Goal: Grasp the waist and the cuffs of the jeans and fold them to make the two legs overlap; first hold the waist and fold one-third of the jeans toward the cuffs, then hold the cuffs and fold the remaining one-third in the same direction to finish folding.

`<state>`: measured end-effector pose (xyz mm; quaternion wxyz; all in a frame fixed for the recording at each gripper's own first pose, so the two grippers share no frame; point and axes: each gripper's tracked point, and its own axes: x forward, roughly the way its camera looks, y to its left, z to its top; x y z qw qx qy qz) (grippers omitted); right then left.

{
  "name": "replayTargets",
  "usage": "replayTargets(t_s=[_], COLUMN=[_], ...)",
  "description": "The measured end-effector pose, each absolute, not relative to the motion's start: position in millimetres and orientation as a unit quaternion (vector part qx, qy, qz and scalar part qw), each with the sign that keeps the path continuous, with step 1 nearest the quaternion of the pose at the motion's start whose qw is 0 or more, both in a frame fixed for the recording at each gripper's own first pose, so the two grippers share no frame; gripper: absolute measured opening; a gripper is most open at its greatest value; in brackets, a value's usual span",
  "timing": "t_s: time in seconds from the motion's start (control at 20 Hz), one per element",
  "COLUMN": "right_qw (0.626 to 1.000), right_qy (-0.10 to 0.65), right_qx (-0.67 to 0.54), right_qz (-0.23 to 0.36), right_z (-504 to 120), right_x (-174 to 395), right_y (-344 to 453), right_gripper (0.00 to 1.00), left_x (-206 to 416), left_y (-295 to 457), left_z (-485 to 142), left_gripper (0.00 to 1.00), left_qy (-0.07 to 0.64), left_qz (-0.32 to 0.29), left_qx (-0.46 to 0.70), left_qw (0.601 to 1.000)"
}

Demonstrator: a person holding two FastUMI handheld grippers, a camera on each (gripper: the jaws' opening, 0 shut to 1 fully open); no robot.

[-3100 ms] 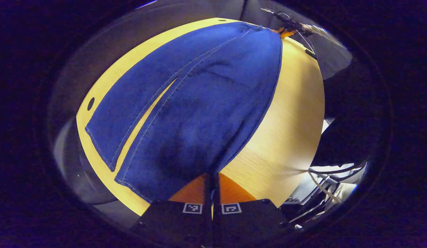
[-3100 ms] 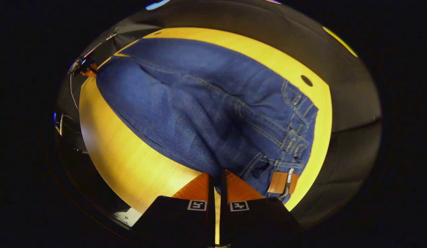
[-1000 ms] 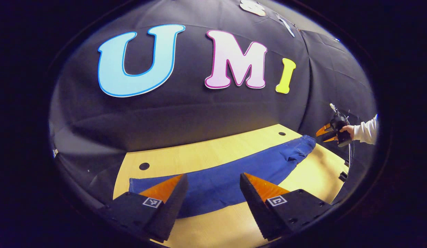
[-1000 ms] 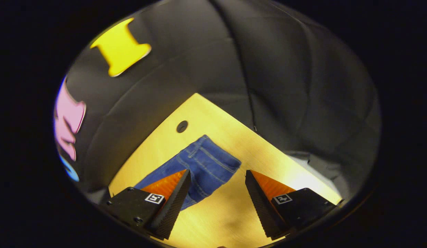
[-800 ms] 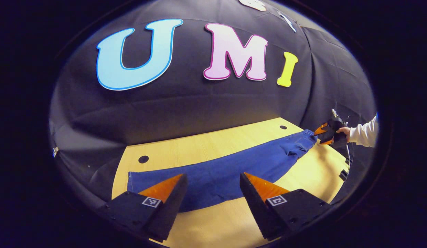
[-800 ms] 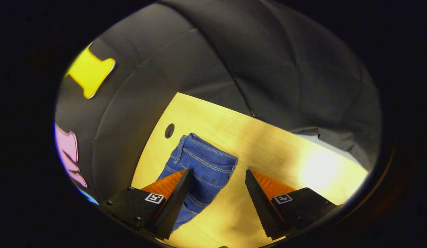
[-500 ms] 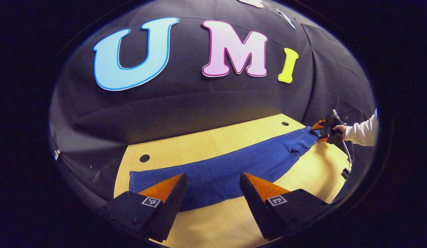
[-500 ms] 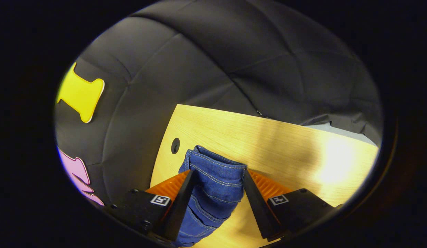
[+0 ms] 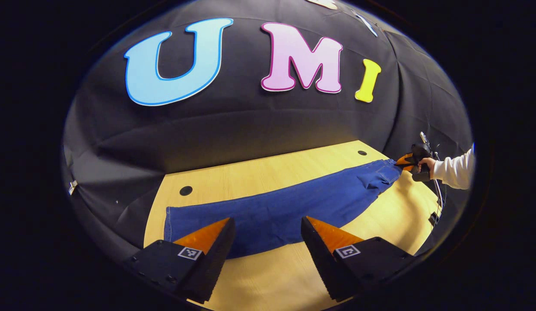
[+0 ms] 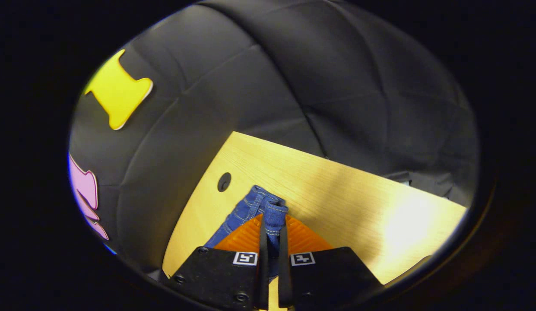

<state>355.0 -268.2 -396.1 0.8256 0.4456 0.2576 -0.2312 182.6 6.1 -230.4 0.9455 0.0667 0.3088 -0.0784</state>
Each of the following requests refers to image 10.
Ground blue denim jeans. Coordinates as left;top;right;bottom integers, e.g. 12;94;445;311
204;185;290;281

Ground black backdrop cloth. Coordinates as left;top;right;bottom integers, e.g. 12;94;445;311
69;0;480;277

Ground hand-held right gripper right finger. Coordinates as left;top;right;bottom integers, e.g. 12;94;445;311
278;215;385;311

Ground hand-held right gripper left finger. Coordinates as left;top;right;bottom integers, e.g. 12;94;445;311
166;214;269;311

